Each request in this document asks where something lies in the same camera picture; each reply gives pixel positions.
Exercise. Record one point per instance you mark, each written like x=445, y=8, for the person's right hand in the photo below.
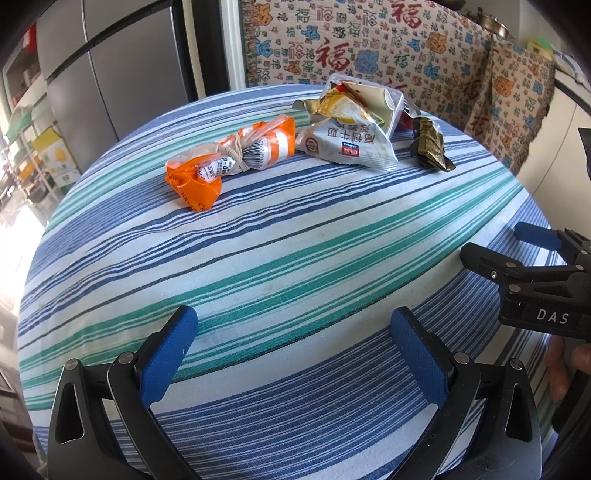
x=559, y=377

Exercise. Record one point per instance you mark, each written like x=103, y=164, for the steel pot with lid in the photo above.
x=491, y=23

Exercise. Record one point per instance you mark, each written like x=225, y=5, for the orange snack wrapper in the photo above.
x=196, y=174

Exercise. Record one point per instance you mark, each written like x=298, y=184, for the white burger snack bag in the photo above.
x=343, y=131

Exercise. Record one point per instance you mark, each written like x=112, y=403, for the Kuromi clear plastic tray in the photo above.
x=386, y=102

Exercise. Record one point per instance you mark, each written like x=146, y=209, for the yellow cardboard box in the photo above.
x=58, y=160

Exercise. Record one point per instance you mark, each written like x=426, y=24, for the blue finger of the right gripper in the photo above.
x=549, y=239
x=504, y=270

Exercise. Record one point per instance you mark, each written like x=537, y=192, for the grey multi-door refrigerator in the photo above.
x=111, y=67

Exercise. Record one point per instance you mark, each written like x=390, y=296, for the gold green foil wrapper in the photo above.
x=429, y=145

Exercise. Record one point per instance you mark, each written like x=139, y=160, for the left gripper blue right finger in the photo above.
x=450, y=384

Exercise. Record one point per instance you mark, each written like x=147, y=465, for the striped blue tablecloth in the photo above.
x=294, y=273

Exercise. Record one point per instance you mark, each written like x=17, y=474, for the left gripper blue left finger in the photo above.
x=143, y=381

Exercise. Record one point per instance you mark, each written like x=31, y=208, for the patterned fu character blanket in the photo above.
x=492, y=89

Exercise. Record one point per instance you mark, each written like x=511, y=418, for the white storage rack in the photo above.
x=26, y=115

